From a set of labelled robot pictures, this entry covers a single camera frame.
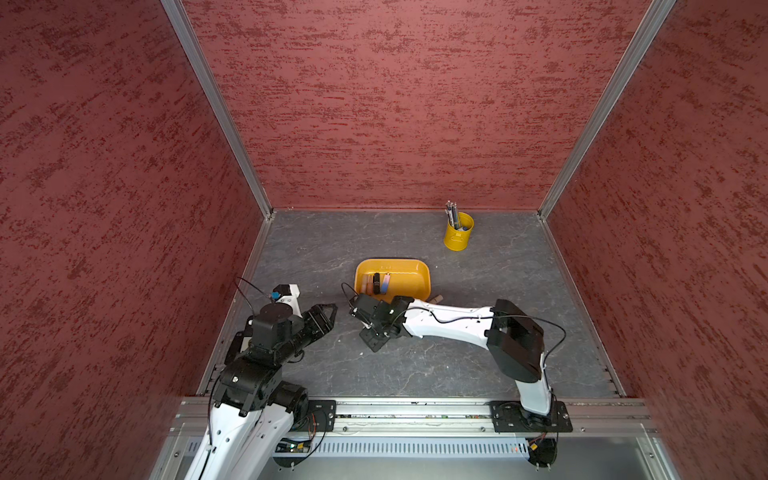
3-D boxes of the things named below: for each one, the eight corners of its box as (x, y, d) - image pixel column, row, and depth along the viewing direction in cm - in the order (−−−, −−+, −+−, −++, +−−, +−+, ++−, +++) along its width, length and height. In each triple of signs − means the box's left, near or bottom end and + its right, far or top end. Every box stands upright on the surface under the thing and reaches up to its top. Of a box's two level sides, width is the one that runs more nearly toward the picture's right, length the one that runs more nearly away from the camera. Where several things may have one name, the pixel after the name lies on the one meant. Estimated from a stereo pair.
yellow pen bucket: (445, 251, 110) (449, 232, 102) (442, 232, 117) (446, 212, 108) (470, 251, 110) (477, 232, 102) (466, 232, 117) (472, 212, 108)
